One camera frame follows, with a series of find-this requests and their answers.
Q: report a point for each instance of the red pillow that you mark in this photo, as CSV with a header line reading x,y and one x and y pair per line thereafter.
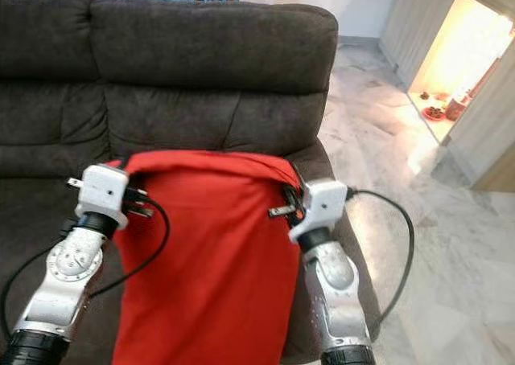
x,y
209,268

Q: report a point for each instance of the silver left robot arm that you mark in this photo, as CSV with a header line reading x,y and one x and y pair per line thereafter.
x,y
68,276

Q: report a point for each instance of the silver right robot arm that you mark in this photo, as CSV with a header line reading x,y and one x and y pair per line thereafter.
x,y
338,289

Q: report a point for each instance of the dark grey fabric sofa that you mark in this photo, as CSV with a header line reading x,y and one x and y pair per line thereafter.
x,y
209,59

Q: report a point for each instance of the red plate with offerings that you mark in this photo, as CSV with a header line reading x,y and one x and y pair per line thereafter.
x,y
434,114

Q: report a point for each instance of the small brass ornament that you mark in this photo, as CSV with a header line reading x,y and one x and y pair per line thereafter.
x,y
424,96

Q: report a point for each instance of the red jar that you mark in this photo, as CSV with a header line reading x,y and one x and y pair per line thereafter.
x,y
459,108

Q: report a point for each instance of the light wood cupboard with niche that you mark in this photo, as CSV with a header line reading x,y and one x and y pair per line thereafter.
x,y
487,124

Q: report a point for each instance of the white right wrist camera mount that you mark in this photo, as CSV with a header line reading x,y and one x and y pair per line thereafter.
x,y
322,204

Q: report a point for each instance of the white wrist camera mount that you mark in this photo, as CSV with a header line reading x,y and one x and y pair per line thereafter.
x,y
103,192
322,204

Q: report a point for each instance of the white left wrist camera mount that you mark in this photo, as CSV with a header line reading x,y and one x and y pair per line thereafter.
x,y
103,192

